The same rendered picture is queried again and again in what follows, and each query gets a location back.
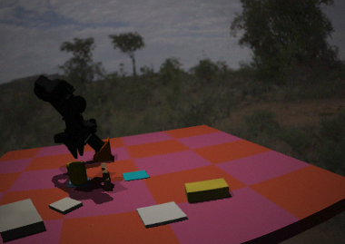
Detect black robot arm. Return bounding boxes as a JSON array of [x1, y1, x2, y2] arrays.
[[34, 75, 105, 153]]

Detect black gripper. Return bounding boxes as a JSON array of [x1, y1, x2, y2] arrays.
[[54, 113, 89, 159]]

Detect yellow rectangular block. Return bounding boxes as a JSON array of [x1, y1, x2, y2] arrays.
[[184, 178, 230, 202]]

